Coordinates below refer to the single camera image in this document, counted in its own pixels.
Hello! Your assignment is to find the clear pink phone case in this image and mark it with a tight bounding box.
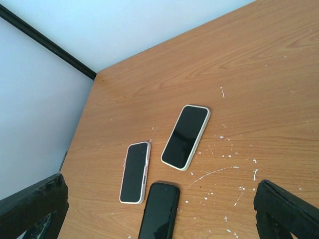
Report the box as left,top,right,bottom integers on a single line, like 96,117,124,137
119,140,153,205

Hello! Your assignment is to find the black aluminium frame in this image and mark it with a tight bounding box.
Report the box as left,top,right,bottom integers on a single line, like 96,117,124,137
0,4,97,81

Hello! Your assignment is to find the black phone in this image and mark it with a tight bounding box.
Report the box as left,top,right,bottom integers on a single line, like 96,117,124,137
120,143,148,203
161,106,209,169
138,182,180,239

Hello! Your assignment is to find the clear white phone case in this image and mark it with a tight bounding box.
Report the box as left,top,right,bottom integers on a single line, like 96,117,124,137
160,104,212,172

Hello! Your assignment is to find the black phone case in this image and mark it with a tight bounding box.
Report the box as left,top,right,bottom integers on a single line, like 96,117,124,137
137,181,181,239

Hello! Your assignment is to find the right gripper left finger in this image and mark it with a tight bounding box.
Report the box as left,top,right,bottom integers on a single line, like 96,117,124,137
0,173,69,239

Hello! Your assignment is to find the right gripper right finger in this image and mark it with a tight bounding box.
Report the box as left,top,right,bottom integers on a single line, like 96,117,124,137
254,180,319,239

